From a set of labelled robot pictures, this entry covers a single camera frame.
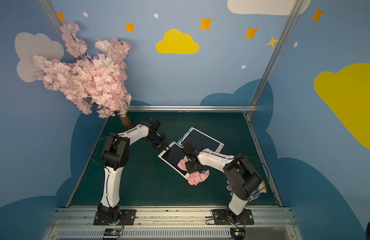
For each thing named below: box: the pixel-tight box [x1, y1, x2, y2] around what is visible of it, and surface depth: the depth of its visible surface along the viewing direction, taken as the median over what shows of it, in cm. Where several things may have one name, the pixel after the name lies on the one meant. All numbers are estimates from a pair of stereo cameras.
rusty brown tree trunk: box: [119, 114, 134, 131], surface depth 104 cm
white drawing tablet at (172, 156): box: [157, 141, 190, 181], surface depth 100 cm
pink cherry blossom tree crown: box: [32, 22, 133, 118], surface depth 66 cm
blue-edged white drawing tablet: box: [177, 126, 225, 153], surface depth 109 cm
